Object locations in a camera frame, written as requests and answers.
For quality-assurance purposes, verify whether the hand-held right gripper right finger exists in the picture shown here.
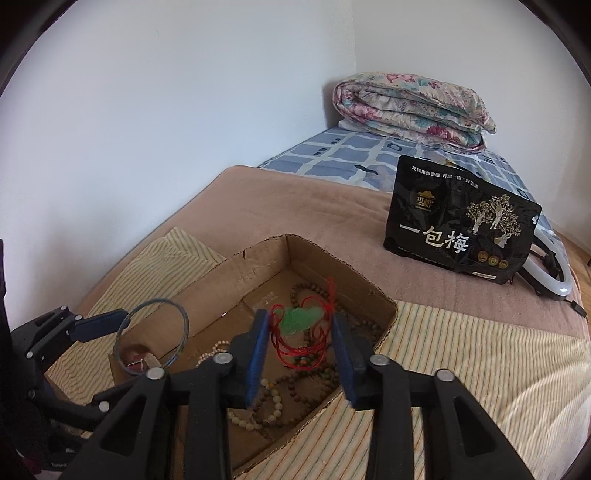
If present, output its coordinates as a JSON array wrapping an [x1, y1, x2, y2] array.
[[330, 313, 529, 480]]

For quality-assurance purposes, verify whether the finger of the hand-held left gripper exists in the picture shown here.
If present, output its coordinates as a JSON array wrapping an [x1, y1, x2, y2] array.
[[25, 381, 154, 430], [13, 306, 129, 360]]

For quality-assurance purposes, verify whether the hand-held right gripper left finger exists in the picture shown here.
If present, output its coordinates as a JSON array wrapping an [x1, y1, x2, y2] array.
[[58, 309, 271, 480]]

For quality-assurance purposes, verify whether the brown wooden bead necklace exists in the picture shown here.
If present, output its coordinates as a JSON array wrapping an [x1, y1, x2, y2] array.
[[252, 281, 384, 430]]

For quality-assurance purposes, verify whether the white pearl bracelet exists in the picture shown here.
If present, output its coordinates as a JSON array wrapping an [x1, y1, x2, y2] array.
[[196, 340, 232, 370]]

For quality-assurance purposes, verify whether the cream bead bracelet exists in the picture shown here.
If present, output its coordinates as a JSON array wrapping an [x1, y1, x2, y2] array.
[[228, 378, 289, 431]]

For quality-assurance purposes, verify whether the red brown small bracelet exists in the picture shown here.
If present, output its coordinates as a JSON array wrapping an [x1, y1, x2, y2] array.
[[115, 344, 163, 374]]

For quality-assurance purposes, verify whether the green jade pendant red cord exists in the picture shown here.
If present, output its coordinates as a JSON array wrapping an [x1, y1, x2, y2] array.
[[270, 277, 338, 370]]

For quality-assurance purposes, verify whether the cardboard box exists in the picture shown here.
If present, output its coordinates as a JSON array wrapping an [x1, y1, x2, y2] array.
[[107, 234, 399, 476]]

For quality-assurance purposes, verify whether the dark metal bangle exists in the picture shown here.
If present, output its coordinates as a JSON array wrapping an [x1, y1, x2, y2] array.
[[115, 299, 189, 372]]

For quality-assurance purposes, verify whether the yellow striped blanket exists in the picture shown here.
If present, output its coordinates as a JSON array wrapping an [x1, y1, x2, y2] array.
[[46, 226, 591, 480]]

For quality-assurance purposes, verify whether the brown blanket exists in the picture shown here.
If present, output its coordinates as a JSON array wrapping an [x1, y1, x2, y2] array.
[[74, 165, 589, 333]]

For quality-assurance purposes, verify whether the black snack bag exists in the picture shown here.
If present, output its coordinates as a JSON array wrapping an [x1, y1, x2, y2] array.
[[383, 154, 542, 284]]

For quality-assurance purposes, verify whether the blue plaid bed sheet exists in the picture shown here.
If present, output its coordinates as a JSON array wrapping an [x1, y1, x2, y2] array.
[[256, 127, 561, 241]]

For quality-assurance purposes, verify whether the folded floral quilt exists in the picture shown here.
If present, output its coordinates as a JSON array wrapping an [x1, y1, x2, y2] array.
[[333, 71, 497, 151]]

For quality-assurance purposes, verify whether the white ring light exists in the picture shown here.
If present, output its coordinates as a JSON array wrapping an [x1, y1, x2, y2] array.
[[512, 226, 578, 303]]

